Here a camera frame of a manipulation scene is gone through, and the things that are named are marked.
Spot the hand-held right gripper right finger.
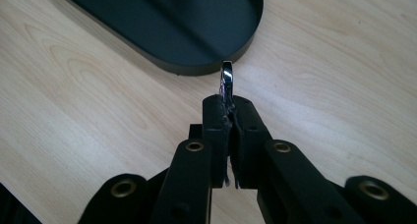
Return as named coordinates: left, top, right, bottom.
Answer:
left=228, top=95, right=366, bottom=224

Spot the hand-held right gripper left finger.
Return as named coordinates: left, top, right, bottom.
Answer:
left=149, top=94, right=231, bottom=224

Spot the black car key fob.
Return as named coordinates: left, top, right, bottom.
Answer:
left=218, top=60, right=236, bottom=104

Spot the black key rack with tray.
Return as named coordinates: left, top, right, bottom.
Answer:
left=53, top=0, right=265, bottom=77

